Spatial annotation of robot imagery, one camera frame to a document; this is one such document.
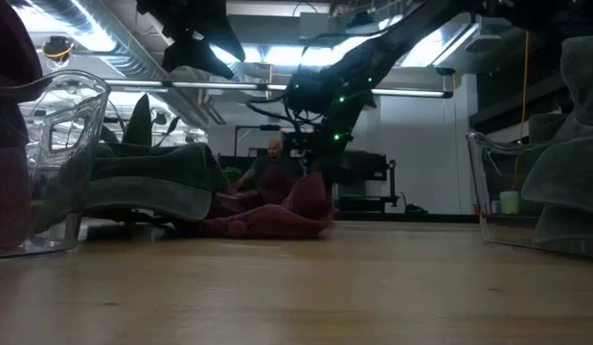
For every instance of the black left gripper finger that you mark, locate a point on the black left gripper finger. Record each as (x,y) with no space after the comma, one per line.
(224,38)
(200,60)

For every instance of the maroon baseball cap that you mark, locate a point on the maroon baseball cap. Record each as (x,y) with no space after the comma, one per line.
(277,220)
(8,72)

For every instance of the dark green baseball cap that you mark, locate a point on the dark green baseball cap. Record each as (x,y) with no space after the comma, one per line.
(569,191)
(147,182)

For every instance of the grey green baseball cap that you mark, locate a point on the grey green baseball cap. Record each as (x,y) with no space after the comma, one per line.
(583,86)

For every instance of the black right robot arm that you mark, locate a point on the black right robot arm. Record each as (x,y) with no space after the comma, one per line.
(396,48)

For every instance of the black equipment stand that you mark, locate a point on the black equipment stand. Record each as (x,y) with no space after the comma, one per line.
(372,177)

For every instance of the person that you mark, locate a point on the person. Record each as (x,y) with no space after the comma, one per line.
(272,153)

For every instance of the clear plastic bin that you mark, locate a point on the clear plastic bin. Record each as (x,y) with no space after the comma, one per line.
(92,110)
(483,191)

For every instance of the pale green cup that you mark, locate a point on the pale green cup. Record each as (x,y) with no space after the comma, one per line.
(509,202)

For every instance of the black aluminium table frame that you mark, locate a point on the black aluminium table frame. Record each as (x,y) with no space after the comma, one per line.
(205,85)

